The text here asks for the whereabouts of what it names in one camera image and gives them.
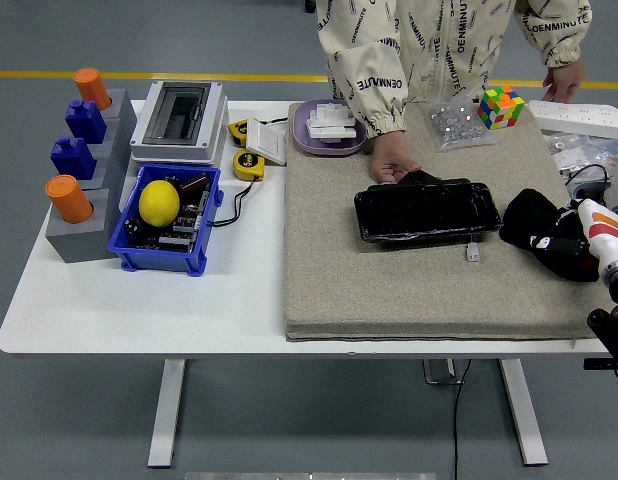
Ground black power cable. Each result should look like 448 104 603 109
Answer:
451 358 473 480

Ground white power strip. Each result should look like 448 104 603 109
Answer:
528 98 618 141

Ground circuit board with capacitors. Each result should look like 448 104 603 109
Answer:
123 172 212 254

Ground black box under table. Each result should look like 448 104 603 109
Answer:
582 357 618 389

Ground grey-brown mat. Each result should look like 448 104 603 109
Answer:
283 101 618 343

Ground white plastic parts pile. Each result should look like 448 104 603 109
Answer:
303 99 359 146

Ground black cable loop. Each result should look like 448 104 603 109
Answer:
563 163 613 194

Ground white table leg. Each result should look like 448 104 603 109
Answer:
498 358 549 467
147 358 187 470

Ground person's right hand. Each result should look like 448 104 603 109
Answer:
368 132 423 185

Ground clear bags of small parts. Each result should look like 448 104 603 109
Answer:
541 128 618 176

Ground blue-rimmed tray of electronics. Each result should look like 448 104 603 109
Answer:
570 180 613 202

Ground multicolour puzzle cube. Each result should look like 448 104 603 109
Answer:
477 85 526 131

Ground thin black cable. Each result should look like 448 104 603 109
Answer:
210 174 264 229

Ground black rag with red tag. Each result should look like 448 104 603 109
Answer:
498 188 603 284

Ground person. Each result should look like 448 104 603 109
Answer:
316 0 593 135

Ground orange cylinder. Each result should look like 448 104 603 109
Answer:
44 174 94 224
72 67 113 111

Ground blue notched block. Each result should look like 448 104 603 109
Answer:
50 135 98 181
64 98 108 145

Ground purple tray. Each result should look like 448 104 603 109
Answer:
287 98 368 158

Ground grey stepped block holder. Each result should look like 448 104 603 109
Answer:
44 88 139 265

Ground person's left hand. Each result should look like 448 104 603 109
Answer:
542 60 588 104

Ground blue plastic bin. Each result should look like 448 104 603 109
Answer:
107 163 224 277

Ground yellow lemon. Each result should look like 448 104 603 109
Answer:
138 179 181 229

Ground grey electrical distribution box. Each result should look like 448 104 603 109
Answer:
129 80 229 166

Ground clear bag of metal nuts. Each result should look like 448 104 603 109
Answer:
419 93 498 153

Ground yellow tape measure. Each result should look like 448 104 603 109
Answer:
228 118 260 147
232 148 266 181

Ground white wall switch plate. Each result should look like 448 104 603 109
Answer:
245 119 289 166

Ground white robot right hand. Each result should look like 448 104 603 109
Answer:
530 197 618 274

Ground glossy black panel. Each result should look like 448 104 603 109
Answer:
353 169 504 246

